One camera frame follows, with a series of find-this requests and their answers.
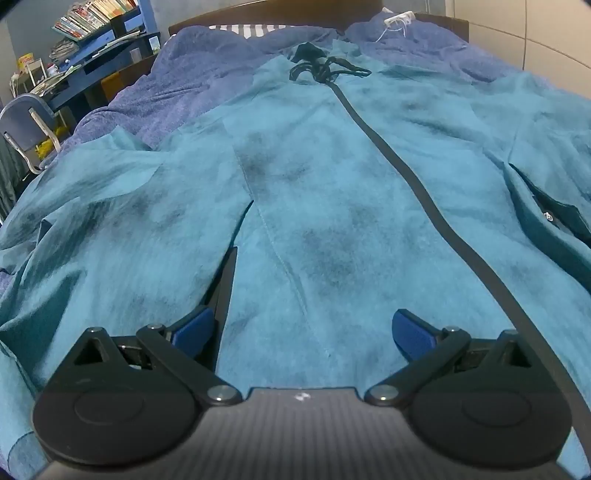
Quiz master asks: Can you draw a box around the brown wooden headboard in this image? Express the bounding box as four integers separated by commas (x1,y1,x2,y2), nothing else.
168,0,470,38

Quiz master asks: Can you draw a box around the teal curtain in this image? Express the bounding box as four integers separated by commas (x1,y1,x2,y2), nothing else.
0,138,29,222

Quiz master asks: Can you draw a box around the teal zip jacket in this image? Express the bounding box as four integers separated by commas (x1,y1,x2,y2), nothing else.
0,39,591,480

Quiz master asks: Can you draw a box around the white cable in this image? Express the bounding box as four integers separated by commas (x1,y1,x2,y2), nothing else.
373,19,408,43

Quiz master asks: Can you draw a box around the blue desk with shelf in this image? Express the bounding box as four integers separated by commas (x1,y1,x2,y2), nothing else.
44,0,162,121

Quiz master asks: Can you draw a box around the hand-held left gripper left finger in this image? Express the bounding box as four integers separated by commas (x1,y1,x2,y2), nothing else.
73,306,243,409

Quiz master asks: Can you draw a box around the blue fleece blanket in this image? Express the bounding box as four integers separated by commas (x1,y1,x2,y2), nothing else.
0,11,555,296

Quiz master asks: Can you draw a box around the stack of magazines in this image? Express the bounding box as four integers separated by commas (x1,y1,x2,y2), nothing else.
48,39,80,62

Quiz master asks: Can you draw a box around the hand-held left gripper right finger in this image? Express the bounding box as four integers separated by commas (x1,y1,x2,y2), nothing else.
364,310,537,409

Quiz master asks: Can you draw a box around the grey chair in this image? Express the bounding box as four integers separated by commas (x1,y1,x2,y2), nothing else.
0,92,64,177

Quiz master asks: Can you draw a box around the row of books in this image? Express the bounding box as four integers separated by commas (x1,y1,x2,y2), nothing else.
52,0,140,41

